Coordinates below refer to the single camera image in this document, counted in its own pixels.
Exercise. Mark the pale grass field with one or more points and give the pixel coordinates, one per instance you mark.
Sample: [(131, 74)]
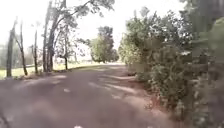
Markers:
[(20, 71)]

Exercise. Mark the wall of green bushes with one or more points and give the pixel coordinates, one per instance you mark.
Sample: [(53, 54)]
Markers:
[(176, 60)]

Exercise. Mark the robot's own part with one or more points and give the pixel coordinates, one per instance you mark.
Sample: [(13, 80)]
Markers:
[(77, 126)]

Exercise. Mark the green leafy tree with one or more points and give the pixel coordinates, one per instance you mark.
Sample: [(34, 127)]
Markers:
[(101, 46)]

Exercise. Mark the grey asphalt road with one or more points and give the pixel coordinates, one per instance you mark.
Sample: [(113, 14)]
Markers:
[(76, 100)]

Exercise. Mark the row of bare-trunked trees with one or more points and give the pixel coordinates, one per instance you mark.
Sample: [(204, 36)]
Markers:
[(50, 43)]

